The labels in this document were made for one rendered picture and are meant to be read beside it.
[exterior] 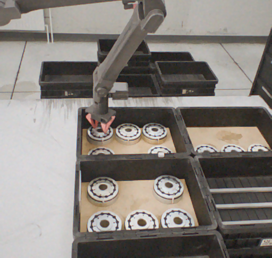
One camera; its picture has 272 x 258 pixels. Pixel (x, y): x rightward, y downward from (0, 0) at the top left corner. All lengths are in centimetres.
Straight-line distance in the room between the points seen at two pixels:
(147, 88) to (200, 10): 197
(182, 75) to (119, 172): 155
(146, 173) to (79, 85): 116
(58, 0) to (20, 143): 86
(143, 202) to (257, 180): 44
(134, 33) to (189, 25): 345
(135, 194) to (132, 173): 7
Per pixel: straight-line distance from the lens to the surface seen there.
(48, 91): 225
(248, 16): 463
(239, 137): 150
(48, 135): 160
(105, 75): 110
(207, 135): 146
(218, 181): 127
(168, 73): 258
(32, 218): 128
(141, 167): 116
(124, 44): 99
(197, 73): 265
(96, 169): 116
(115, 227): 104
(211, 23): 446
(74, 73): 249
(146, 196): 116
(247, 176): 133
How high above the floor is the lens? 170
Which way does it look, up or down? 37 degrees down
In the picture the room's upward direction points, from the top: 5 degrees clockwise
